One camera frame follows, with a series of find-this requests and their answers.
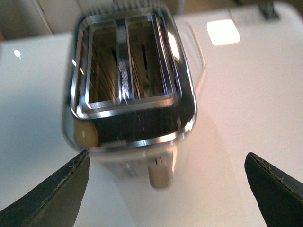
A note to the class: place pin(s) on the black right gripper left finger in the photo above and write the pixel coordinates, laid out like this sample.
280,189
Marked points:
55,202

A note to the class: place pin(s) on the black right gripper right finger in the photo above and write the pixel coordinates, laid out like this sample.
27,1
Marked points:
279,196

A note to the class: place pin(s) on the silver two-slot toaster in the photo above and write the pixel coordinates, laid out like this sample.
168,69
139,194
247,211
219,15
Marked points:
128,96

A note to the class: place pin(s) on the sticker label on table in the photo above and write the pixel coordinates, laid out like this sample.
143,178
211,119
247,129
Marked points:
252,14

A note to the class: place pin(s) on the beige chair right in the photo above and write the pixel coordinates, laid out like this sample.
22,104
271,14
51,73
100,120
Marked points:
60,16

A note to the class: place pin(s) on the beige chair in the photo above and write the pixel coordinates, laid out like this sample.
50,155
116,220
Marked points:
22,19
60,16

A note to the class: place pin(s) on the beige chair left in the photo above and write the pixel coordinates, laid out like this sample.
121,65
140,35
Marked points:
22,19

